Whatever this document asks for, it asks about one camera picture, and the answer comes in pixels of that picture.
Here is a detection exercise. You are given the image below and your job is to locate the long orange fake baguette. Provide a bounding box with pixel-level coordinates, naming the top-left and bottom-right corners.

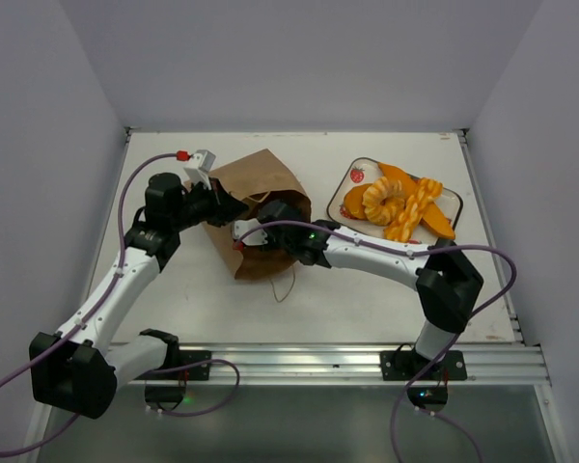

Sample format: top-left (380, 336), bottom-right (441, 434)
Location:
top-left (377, 162), bottom-right (463, 242)

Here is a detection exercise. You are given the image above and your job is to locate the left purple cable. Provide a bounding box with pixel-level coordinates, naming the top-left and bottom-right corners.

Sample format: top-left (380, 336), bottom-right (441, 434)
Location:
top-left (0, 150), bottom-right (242, 459)

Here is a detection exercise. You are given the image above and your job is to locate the aluminium front rail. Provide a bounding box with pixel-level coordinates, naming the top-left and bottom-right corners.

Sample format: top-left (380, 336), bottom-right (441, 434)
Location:
top-left (42, 340), bottom-right (554, 387)

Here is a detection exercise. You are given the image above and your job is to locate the ring shaped fake doughnut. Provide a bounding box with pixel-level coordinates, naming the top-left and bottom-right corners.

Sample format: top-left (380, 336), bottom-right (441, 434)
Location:
top-left (363, 177), bottom-right (404, 227)

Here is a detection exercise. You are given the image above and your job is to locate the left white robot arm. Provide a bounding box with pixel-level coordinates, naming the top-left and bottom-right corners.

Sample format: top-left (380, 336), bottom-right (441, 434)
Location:
top-left (29, 173), bottom-right (248, 419)

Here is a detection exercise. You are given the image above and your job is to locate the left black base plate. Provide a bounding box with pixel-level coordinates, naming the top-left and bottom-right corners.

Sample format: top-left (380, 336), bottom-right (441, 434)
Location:
top-left (139, 349), bottom-right (212, 382)

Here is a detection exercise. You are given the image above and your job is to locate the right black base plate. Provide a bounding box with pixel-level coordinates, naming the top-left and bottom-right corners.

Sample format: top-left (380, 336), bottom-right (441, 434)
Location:
top-left (378, 342), bottom-right (468, 382)

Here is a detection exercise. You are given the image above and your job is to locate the brown paper bag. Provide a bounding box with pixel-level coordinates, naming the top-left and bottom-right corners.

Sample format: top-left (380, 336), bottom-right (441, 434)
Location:
top-left (182, 148), bottom-right (314, 304)

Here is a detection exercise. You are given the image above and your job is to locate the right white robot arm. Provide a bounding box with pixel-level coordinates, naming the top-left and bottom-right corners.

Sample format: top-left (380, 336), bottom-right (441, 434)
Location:
top-left (257, 200), bottom-right (483, 379)

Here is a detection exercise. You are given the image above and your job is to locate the round orange fake bread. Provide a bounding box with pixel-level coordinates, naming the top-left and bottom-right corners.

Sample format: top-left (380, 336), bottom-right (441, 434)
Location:
top-left (343, 183), bottom-right (372, 220)

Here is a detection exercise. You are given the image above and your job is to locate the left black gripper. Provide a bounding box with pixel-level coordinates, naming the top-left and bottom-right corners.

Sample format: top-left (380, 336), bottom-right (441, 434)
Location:
top-left (170, 177), bottom-right (248, 232)

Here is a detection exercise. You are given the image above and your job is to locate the twisted fake bread stick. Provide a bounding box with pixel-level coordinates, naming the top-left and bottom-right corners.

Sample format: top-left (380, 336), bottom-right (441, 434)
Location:
top-left (384, 177), bottom-right (443, 243)

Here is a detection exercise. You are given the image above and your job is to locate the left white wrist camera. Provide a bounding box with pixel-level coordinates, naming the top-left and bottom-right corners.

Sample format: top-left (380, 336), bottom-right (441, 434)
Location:
top-left (183, 150), bottom-right (216, 190)

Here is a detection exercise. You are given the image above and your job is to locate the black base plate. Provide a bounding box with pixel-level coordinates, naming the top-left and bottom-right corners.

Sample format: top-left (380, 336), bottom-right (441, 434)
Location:
top-left (139, 349), bottom-right (212, 382)
top-left (378, 342), bottom-right (468, 382)

